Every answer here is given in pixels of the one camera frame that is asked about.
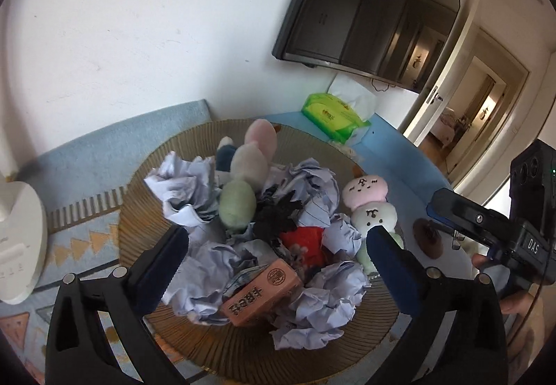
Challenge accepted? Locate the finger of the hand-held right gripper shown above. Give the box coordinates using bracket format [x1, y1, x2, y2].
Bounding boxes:
[426, 189, 518, 247]

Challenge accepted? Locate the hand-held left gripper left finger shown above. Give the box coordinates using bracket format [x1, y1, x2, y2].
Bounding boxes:
[46, 223, 190, 385]

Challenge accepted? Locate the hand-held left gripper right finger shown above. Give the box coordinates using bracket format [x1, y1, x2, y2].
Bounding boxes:
[366, 225, 509, 385]

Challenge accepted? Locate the dango skewer plush with faces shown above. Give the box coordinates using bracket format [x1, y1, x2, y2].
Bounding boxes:
[341, 168, 404, 277]

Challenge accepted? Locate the pile of papers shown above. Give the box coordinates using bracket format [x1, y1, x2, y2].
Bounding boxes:
[143, 150, 370, 351]

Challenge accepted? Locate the red fries plush toy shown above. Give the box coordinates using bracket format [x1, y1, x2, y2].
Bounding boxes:
[278, 226, 326, 266]

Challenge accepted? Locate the brown brick-shaped box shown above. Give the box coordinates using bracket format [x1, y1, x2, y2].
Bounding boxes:
[219, 259, 302, 328]

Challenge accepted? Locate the black fabric piece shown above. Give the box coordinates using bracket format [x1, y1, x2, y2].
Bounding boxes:
[252, 189, 305, 242]

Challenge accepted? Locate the plain dango skewer plush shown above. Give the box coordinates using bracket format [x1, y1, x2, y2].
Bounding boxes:
[217, 118, 279, 231]

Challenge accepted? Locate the person's right forearm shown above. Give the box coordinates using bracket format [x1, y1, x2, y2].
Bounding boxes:
[506, 311, 550, 377]

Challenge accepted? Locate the person's right hand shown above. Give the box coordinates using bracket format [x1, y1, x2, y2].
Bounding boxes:
[471, 252, 543, 317]

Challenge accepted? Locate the brown round object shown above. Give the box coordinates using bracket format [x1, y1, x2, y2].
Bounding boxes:
[412, 218, 444, 260]

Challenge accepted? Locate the patterned blue tablecloth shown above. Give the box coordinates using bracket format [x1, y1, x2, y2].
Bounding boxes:
[0, 99, 452, 385]

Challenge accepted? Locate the white desk lamp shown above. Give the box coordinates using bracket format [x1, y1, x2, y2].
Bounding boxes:
[0, 142, 48, 305]

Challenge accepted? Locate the white door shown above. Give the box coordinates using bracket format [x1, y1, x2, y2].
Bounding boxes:
[397, 0, 483, 147]

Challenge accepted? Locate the green tissue pack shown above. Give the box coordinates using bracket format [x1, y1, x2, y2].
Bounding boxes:
[301, 74, 378, 147]

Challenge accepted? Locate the black wall television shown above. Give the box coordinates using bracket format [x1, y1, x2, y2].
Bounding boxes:
[272, 0, 461, 92]

